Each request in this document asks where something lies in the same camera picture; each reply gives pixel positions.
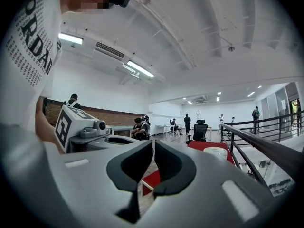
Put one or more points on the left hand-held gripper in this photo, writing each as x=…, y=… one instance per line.
x=69, y=122

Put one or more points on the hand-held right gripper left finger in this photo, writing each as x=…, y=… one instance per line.
x=95, y=186

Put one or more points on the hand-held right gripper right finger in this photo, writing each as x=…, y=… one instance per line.
x=209, y=186

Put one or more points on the white cylindrical container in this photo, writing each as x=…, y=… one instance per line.
x=215, y=151

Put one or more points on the person's left forearm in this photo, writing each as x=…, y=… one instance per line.
x=45, y=125

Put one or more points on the light teal desk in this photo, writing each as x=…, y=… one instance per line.
x=121, y=128

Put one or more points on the black white gaming chair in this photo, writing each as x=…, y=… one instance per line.
x=146, y=119

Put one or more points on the long white desk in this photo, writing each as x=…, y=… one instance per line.
x=164, y=126

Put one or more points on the black mesh office chair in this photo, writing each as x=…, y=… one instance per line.
x=200, y=130

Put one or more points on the dark metal railing wooden handrail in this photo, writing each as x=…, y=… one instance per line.
x=273, y=151

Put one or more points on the ceiling tube light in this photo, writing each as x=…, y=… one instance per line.
x=140, y=68
x=70, y=38

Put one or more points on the ceiling air vent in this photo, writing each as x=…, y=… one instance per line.
x=109, y=50

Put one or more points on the row of recessed ceiling lights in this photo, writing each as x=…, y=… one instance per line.
x=251, y=94

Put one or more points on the white printed t-shirt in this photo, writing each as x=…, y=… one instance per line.
x=23, y=56

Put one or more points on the round ceiling sensor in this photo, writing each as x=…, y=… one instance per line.
x=231, y=48

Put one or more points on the left hand-held gripper camera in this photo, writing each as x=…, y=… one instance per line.
x=101, y=125

